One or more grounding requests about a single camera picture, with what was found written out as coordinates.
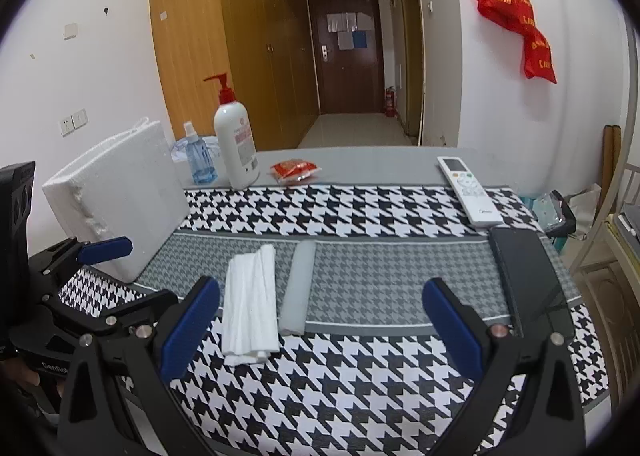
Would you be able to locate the white pump bottle red top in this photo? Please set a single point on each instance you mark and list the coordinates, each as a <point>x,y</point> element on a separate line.
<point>235,140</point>

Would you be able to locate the blue spray bottle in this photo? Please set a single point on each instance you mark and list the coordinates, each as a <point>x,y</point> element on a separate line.
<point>200,160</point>

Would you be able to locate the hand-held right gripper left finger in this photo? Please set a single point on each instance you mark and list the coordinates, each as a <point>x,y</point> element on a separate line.
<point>192,331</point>

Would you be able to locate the white wall socket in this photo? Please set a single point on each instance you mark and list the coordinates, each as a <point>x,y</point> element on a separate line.
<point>79,119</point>
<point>66,125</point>

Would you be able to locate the houndstooth tablecloth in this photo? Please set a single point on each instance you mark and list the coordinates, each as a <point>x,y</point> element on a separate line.
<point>370,256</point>

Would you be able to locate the white wall switch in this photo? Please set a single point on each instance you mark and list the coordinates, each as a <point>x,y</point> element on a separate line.
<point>71,31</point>

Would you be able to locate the wooden side door frame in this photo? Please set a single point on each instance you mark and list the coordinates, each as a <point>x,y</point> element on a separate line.
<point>412,45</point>

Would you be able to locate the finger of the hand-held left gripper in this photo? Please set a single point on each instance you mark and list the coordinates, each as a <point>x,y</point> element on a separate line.
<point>125,311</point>
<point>107,248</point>

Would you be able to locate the dark brown door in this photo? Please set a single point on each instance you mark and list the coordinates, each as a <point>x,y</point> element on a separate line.
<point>350,75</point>

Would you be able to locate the wooden bed frame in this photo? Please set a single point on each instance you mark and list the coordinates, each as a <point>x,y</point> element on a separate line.
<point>607,296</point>

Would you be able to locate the white foam box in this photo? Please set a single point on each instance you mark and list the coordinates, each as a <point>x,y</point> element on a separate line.
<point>125,186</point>

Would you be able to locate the red snack packet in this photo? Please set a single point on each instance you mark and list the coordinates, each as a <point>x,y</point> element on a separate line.
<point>295,169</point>

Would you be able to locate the red fire extinguisher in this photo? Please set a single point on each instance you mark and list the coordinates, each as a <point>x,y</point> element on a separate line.
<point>390,103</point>

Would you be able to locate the white remote control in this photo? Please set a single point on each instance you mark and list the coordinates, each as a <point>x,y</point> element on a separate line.
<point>470,193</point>

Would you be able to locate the wooden wardrobe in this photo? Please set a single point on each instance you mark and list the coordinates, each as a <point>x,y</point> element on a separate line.
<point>240,35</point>

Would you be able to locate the black smartphone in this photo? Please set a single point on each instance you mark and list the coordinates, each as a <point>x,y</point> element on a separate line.
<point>530,281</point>

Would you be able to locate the white towel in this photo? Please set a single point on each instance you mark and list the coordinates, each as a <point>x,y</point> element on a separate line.
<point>250,306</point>

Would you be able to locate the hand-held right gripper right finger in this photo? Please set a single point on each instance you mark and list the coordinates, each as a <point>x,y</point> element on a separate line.
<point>452,336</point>

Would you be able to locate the red plastic bag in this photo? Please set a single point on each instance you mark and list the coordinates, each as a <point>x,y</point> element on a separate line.
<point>510,10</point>

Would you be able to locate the taped paper notices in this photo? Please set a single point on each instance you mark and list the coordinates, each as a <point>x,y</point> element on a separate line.
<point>347,30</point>

